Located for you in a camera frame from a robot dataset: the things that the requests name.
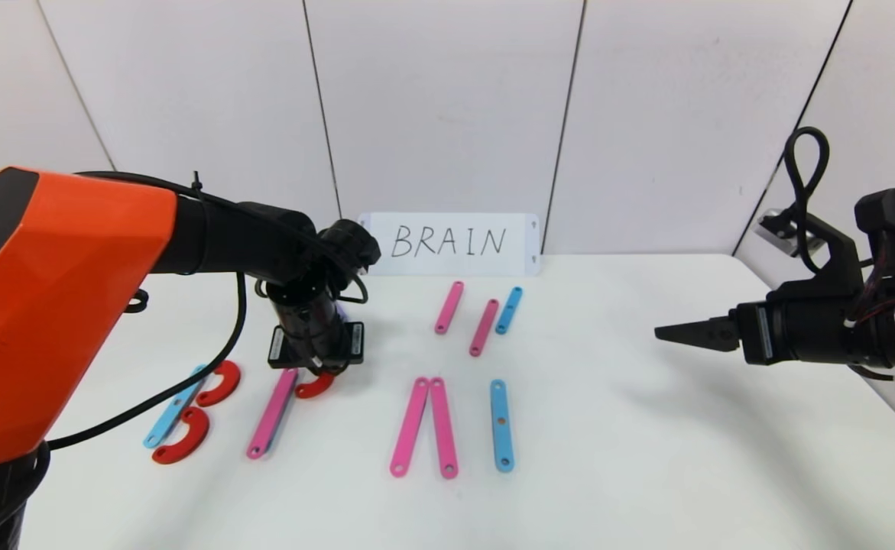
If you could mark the black right camera bracket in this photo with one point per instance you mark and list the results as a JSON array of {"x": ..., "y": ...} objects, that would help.
[{"x": 841, "y": 256}]

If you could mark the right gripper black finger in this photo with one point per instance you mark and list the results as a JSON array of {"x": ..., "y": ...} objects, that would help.
[{"x": 711, "y": 334}]

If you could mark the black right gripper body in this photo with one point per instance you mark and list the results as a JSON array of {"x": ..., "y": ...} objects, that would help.
[{"x": 758, "y": 333}]

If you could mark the white BRAIN sign card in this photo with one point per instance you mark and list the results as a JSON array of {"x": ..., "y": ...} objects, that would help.
[{"x": 523, "y": 252}]

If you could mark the long blue flat bar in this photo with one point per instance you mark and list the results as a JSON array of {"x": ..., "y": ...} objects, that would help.
[{"x": 168, "y": 418}]

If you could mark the short blue flat bar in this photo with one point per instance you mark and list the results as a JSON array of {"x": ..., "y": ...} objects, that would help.
[{"x": 508, "y": 311}]

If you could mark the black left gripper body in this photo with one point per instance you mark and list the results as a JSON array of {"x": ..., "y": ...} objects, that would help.
[{"x": 314, "y": 347}]

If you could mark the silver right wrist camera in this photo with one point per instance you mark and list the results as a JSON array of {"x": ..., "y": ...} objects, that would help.
[{"x": 779, "y": 231}]

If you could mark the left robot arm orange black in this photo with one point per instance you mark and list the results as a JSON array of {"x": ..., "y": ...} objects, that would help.
[{"x": 72, "y": 305}]

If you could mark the pink bar with holes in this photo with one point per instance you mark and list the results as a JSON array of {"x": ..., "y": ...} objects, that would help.
[
  {"x": 271, "y": 416},
  {"x": 484, "y": 328},
  {"x": 444, "y": 428},
  {"x": 448, "y": 309},
  {"x": 410, "y": 426}
]

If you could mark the blue bar with orange underside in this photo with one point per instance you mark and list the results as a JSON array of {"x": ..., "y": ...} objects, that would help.
[{"x": 501, "y": 443}]

